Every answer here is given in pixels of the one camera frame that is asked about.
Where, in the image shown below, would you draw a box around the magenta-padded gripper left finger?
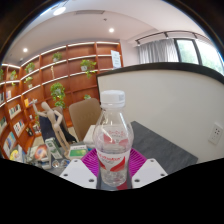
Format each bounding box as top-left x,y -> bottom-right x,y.
59,148 -> 100,190

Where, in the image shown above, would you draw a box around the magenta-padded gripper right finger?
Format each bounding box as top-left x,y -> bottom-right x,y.
127,147 -> 168,190

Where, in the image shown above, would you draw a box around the wooden shelf unit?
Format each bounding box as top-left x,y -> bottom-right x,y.
0,41 -> 124,161

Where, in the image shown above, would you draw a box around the tall green white carton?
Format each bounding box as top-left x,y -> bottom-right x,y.
44,138 -> 63,160

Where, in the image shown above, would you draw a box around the round ceiling lights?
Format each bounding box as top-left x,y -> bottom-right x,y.
21,4 -> 116,54

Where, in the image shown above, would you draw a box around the clear plastic water bottle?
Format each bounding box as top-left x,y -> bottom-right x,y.
92,89 -> 135,188

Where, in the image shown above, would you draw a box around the window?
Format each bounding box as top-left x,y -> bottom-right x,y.
174,38 -> 224,76

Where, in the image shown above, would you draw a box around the green white box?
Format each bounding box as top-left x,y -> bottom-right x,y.
68,144 -> 88,160

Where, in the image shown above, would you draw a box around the white wall socket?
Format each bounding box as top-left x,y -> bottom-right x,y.
208,122 -> 224,146

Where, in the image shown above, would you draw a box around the grey curtain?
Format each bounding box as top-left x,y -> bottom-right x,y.
137,38 -> 179,65

